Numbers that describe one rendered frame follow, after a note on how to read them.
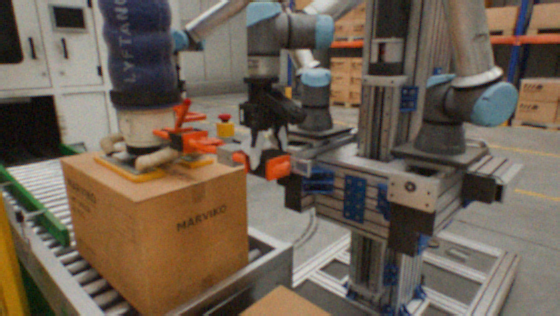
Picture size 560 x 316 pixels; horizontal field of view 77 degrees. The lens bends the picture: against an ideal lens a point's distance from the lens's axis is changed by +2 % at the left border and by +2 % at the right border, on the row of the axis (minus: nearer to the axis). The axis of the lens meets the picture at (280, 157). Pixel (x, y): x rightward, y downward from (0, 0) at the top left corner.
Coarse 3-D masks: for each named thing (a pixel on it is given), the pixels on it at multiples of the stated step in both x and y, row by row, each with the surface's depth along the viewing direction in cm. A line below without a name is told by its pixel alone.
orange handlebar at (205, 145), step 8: (176, 112) 156; (192, 112) 148; (192, 120) 138; (200, 120) 141; (168, 128) 117; (160, 136) 113; (168, 136) 108; (192, 144) 99; (200, 144) 97; (208, 144) 95; (216, 144) 98; (224, 144) 96; (208, 152) 96; (216, 152) 92; (240, 160) 85; (280, 168) 78; (288, 168) 79
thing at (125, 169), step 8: (96, 160) 125; (104, 160) 122; (112, 160) 120; (112, 168) 116; (120, 168) 114; (128, 168) 112; (152, 168) 112; (128, 176) 108; (136, 176) 106; (144, 176) 107; (152, 176) 109; (160, 176) 111
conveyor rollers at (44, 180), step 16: (48, 160) 264; (16, 176) 234; (32, 176) 233; (48, 176) 232; (32, 192) 204; (48, 192) 203; (64, 192) 208; (16, 208) 184; (48, 208) 187; (64, 208) 185; (32, 224) 167; (64, 224) 169; (48, 240) 151; (64, 256) 139; (80, 256) 142; (256, 256) 141; (80, 272) 134; (96, 272) 130; (96, 288) 122; (112, 304) 118; (128, 304) 113
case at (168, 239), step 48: (96, 192) 112; (144, 192) 99; (192, 192) 106; (240, 192) 122; (96, 240) 122; (144, 240) 97; (192, 240) 110; (240, 240) 126; (144, 288) 102; (192, 288) 114
